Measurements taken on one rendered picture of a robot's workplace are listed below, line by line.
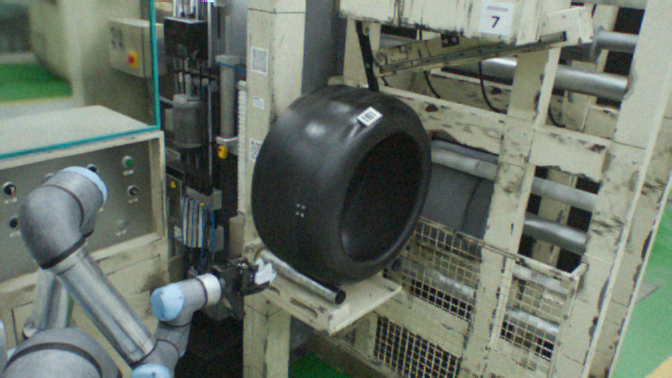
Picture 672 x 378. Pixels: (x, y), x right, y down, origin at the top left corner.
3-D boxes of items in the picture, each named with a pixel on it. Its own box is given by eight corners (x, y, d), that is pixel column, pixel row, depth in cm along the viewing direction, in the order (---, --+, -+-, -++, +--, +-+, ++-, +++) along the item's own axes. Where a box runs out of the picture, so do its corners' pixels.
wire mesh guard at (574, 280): (330, 339, 248) (342, 188, 221) (333, 337, 249) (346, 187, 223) (530, 459, 195) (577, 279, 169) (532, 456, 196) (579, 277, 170)
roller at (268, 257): (258, 247, 187) (267, 249, 191) (253, 260, 187) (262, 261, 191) (340, 290, 167) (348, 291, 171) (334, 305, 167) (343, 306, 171)
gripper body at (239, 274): (262, 264, 147) (224, 275, 138) (258, 294, 150) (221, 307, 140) (242, 253, 152) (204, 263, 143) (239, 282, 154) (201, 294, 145)
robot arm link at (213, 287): (206, 313, 137) (186, 299, 142) (222, 308, 141) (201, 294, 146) (209, 284, 135) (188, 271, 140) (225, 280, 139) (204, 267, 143)
